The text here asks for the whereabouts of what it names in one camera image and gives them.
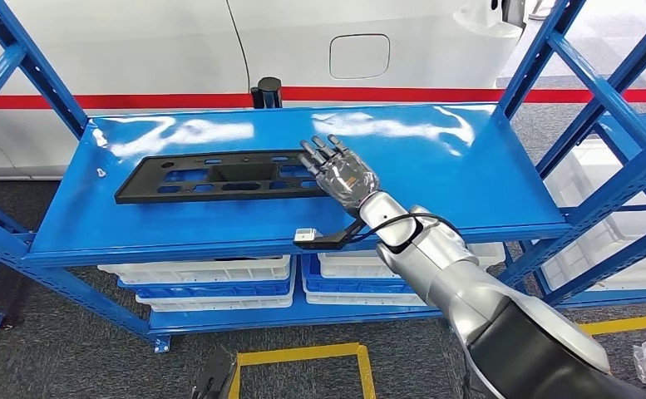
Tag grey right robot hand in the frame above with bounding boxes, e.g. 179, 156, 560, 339
298, 133, 382, 211

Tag black plastic panel part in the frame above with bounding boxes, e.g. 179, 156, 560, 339
114, 150, 335, 206

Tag white car fuel flap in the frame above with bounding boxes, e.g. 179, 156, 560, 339
328, 33, 392, 81

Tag yellow floor tape square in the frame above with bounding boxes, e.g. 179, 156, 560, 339
225, 342, 377, 399
577, 313, 646, 337

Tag white car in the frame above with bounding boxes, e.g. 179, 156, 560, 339
0, 0, 527, 182

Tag black camera bracket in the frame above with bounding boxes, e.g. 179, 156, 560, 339
293, 217, 369, 252

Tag black cable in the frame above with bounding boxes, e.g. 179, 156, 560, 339
355, 212, 462, 244

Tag black stanchion post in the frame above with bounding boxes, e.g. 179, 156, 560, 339
250, 76, 284, 110

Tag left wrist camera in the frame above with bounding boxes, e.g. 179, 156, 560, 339
191, 348, 239, 399

